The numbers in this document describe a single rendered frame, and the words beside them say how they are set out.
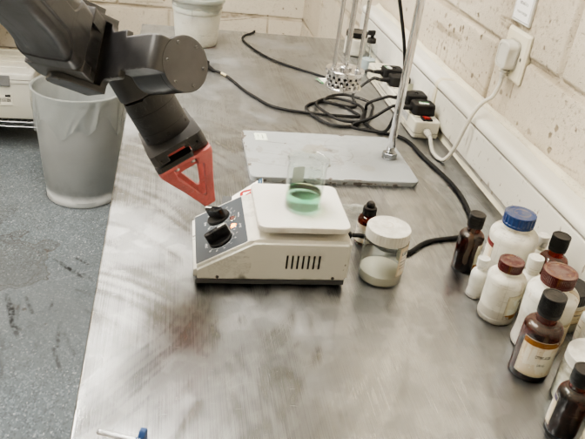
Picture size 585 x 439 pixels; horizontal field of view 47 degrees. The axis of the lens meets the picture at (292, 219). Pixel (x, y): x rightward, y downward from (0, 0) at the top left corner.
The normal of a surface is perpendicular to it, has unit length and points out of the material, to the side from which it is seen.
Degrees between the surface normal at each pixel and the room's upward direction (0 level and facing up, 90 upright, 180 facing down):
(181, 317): 0
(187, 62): 70
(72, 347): 0
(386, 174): 0
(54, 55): 134
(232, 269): 90
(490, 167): 90
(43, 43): 138
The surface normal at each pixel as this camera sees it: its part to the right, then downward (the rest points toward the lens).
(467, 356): 0.11, -0.86
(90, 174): 0.43, 0.55
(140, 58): -0.61, -0.17
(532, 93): -0.98, -0.03
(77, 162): 0.18, 0.56
